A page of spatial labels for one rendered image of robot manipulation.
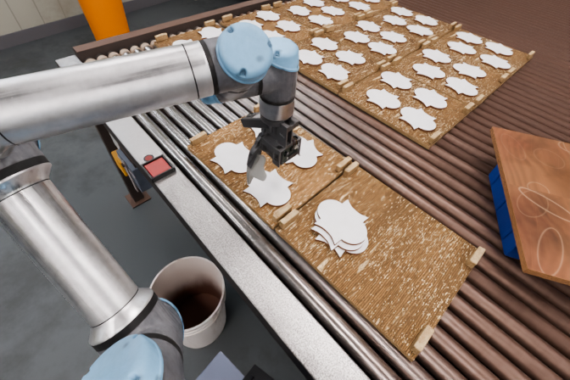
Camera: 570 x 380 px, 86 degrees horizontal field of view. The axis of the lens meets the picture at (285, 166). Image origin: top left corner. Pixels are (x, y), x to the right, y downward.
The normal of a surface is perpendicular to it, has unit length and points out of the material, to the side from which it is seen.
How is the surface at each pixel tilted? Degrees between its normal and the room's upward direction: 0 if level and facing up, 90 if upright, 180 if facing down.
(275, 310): 0
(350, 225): 0
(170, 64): 41
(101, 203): 0
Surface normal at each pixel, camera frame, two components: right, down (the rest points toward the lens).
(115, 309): 0.54, -0.12
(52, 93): 0.30, -0.03
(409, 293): 0.06, -0.68
